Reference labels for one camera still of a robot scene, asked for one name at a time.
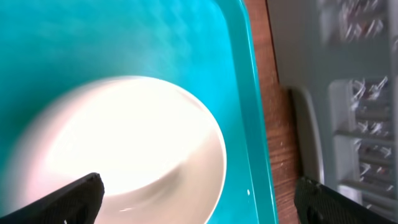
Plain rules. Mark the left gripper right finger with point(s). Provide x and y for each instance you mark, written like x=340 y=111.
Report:
x=318 y=204

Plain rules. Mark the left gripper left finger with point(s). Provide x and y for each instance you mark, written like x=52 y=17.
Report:
x=76 y=203

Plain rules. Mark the pink bowl with peanuts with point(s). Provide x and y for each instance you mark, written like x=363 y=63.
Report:
x=158 y=149

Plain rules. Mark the grey dishwasher rack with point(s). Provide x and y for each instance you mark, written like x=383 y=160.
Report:
x=339 y=60

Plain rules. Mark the teal serving tray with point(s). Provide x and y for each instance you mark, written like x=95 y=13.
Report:
x=51 y=47

